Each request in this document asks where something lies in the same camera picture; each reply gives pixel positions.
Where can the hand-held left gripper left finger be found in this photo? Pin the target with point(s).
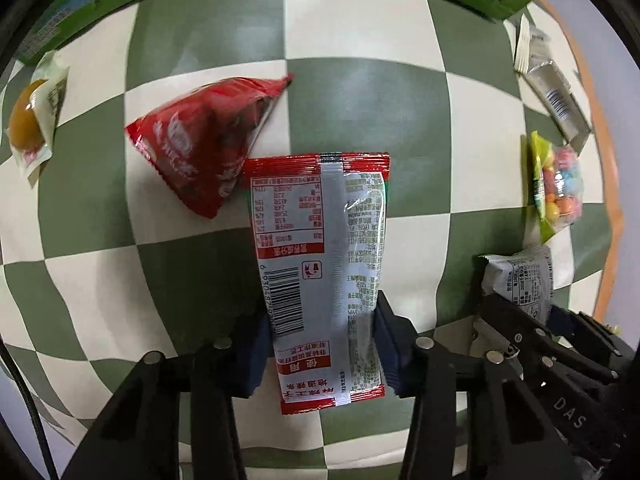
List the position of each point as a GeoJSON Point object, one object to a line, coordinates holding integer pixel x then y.
{"type": "Point", "coordinates": [252, 355]}

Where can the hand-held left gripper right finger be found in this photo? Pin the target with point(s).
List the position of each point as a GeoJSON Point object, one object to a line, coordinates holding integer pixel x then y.
{"type": "Point", "coordinates": [392, 350]}

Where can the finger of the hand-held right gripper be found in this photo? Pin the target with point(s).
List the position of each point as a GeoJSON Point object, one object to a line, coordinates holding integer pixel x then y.
{"type": "Point", "coordinates": [530, 345]}
{"type": "Point", "coordinates": [560, 321]}

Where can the small white snack packet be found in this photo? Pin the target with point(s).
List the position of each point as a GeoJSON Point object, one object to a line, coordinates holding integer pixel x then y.
{"type": "Point", "coordinates": [520, 275]}

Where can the long red white snack packet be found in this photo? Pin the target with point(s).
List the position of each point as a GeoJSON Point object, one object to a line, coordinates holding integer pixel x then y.
{"type": "Point", "coordinates": [310, 260]}

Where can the colourful candy bag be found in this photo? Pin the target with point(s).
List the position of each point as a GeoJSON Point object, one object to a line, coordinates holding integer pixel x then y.
{"type": "Point", "coordinates": [562, 185]}

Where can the red triangular snack packet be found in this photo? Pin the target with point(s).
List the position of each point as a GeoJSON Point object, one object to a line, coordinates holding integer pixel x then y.
{"type": "Point", "coordinates": [200, 145]}

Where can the silver white snack packet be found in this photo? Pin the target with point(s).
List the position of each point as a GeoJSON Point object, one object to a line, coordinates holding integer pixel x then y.
{"type": "Point", "coordinates": [557, 95]}

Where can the green white checkered mat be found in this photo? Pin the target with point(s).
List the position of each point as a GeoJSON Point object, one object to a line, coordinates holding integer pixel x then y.
{"type": "Point", "coordinates": [375, 110]}

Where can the blue bed sheet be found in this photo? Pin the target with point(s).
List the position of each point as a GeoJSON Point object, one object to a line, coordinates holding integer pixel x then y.
{"type": "Point", "coordinates": [592, 35]}

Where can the braised egg packet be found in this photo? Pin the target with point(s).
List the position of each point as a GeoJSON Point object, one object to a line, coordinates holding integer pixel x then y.
{"type": "Point", "coordinates": [30, 115]}

